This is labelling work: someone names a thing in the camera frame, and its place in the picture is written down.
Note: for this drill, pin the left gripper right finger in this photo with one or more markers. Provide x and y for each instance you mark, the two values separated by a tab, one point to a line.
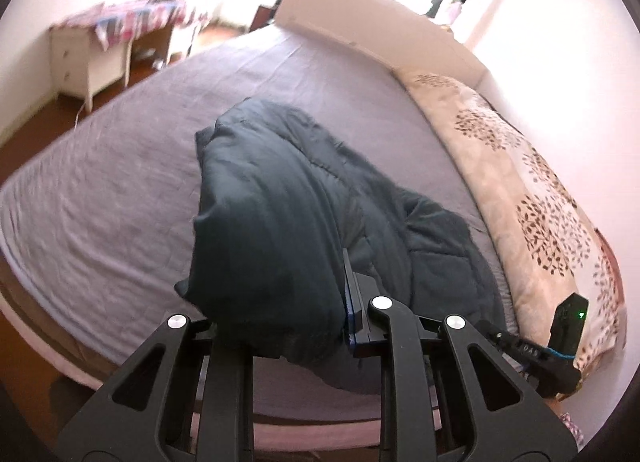
457	391

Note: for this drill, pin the white wooden desk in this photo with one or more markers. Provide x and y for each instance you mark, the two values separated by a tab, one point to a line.
81	68

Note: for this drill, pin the dark teal padded jacket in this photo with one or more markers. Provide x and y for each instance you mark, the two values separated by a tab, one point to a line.
285	209

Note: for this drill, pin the red plaid tablecloth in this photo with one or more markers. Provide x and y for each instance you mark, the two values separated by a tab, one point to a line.
112	25

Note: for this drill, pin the pink plaid pajama clothing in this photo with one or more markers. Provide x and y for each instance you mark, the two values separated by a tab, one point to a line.
574	429

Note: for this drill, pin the cream bed headboard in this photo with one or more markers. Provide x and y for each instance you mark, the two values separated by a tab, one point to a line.
387	32

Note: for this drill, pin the beige floral duvet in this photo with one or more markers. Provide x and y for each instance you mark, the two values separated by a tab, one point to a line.
547	245

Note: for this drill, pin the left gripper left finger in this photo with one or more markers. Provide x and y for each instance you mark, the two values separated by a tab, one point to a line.
181	396

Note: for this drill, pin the person's right hand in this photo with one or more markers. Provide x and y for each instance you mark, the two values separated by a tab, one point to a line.
555	405

